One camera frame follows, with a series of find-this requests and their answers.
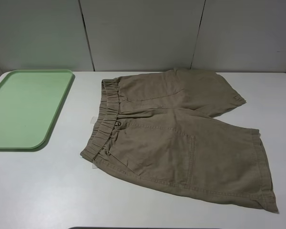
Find green plastic tray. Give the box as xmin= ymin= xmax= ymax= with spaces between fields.
xmin=0 ymin=70 xmax=73 ymax=150

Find khaki shorts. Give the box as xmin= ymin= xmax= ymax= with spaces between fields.
xmin=81 ymin=69 xmax=278 ymax=213

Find clear tape piece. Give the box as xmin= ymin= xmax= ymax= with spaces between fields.
xmin=90 ymin=116 xmax=98 ymax=124

